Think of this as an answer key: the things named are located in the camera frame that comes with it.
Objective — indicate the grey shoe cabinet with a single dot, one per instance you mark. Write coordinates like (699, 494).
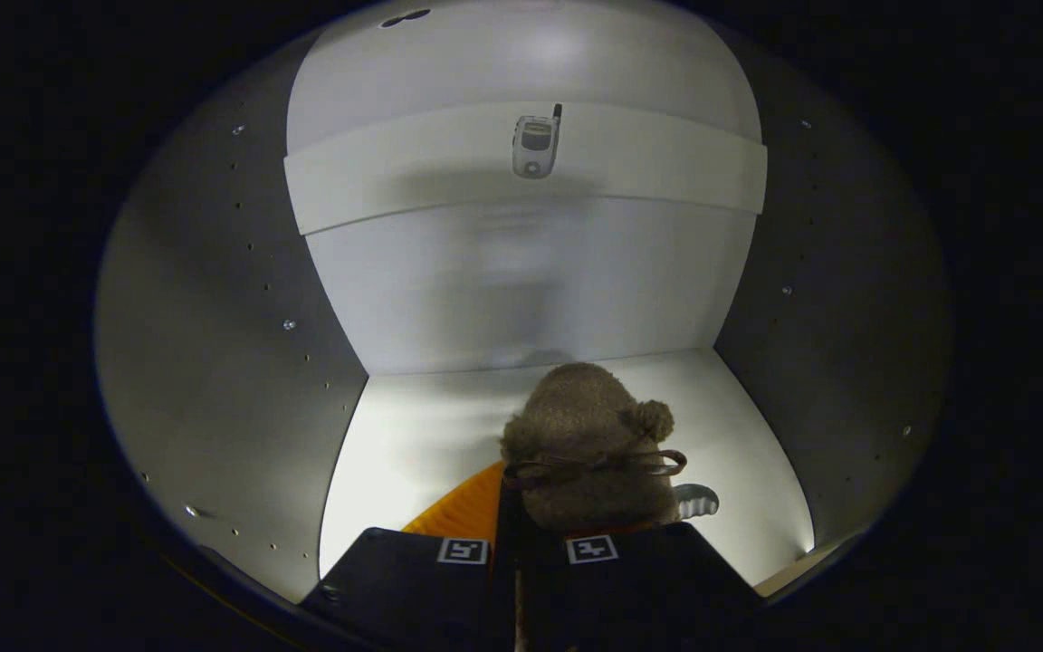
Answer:
(531, 290)

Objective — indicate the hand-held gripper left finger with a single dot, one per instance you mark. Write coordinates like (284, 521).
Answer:
(395, 589)

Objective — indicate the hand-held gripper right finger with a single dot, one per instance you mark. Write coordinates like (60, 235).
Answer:
(648, 589)

